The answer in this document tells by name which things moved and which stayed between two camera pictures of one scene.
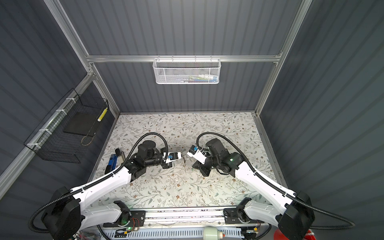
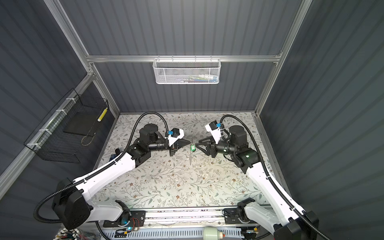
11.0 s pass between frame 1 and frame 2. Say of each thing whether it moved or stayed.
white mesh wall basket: stayed
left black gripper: moved
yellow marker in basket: stayed
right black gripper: moved
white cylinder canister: stayed
